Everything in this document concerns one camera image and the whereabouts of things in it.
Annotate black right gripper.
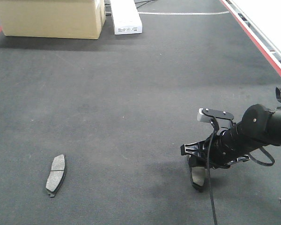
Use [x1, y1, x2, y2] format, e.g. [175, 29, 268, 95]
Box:
[181, 122, 251, 169]

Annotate dark grey brake pad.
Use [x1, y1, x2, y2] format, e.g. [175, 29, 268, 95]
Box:
[45, 154, 67, 198]

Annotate white long carton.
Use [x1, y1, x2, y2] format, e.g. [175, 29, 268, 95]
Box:
[110, 0, 142, 35]

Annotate cardboard box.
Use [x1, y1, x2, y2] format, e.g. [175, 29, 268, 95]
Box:
[0, 0, 106, 39]

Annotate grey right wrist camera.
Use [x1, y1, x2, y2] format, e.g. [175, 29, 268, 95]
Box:
[197, 108, 234, 123]

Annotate white conveyor side rail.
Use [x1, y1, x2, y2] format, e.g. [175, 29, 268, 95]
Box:
[231, 0, 281, 58]

